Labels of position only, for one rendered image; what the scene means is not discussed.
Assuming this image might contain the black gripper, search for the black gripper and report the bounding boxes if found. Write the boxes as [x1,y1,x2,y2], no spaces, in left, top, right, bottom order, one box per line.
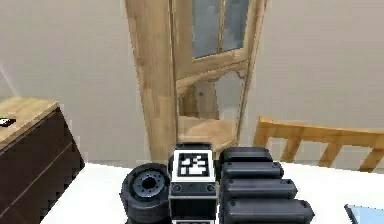
[120,162,172,224]

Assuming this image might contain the light wooden bed frame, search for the light wooden bed frame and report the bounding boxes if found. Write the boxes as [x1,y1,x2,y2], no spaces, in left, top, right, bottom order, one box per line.
[252,116,384,174]

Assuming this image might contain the dark brown chest of drawers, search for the dark brown chest of drawers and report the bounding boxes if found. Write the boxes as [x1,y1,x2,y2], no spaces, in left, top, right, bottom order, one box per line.
[0,96,86,224]

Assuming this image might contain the light wooden door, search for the light wooden door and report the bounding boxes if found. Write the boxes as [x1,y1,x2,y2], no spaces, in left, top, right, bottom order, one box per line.
[124,0,270,163]

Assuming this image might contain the small black and white card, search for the small black and white card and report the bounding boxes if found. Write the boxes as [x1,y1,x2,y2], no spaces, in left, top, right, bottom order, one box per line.
[0,117,17,128]

